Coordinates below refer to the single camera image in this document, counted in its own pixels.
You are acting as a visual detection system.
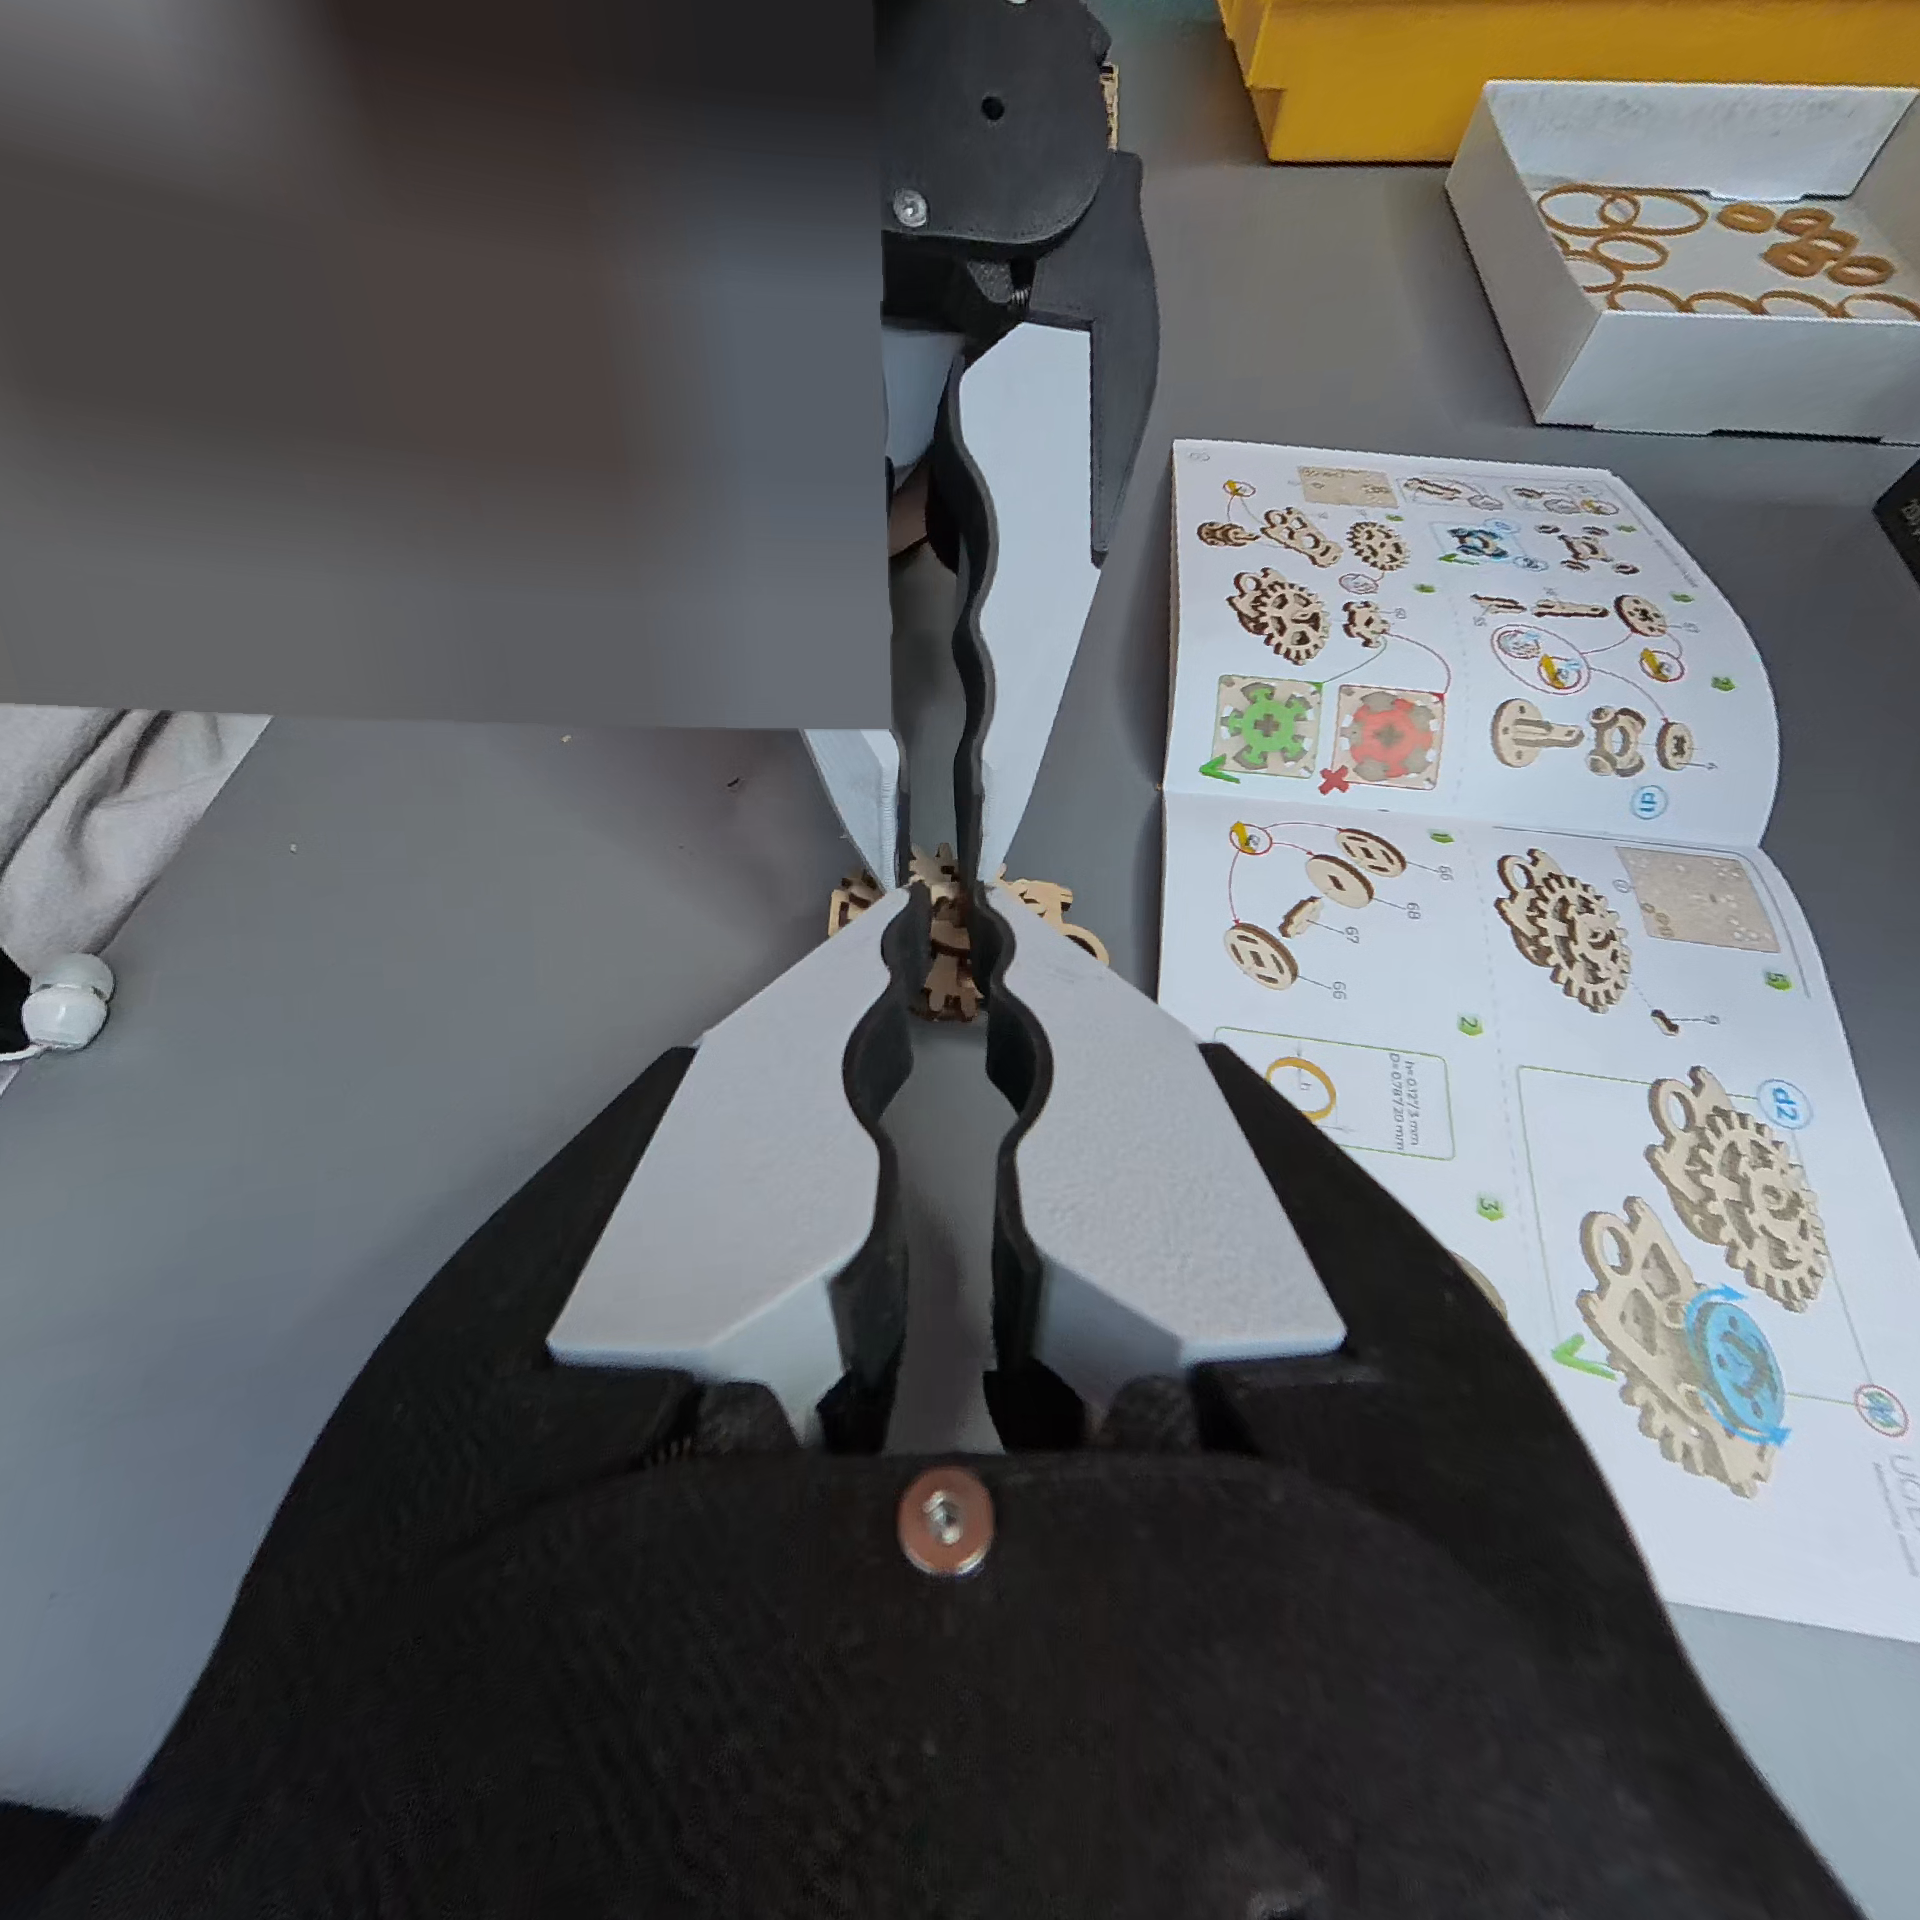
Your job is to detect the white cardboard box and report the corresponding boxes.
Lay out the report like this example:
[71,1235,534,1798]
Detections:
[1444,80,1920,445]

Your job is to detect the wooden gear assembly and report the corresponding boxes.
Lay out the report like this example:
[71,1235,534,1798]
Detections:
[828,839,1113,1026]

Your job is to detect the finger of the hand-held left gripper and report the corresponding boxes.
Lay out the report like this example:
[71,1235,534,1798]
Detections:
[800,322,974,898]
[937,318,1097,905]

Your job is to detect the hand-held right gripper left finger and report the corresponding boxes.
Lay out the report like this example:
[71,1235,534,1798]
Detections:
[544,885,920,1455]

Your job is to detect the pile of wooden rings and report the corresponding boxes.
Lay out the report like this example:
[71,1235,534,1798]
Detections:
[1538,176,1920,320]

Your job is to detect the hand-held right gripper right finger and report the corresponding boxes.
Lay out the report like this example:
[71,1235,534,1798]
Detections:
[984,899,1345,1455]

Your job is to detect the illustrated instruction booklet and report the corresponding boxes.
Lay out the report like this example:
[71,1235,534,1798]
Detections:
[1158,436,1920,1642]

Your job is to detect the white wired earphones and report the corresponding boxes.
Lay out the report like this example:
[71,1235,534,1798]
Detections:
[0,952,117,1059]

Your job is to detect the yellow plastic bin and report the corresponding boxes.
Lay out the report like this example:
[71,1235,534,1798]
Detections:
[1214,0,1920,162]

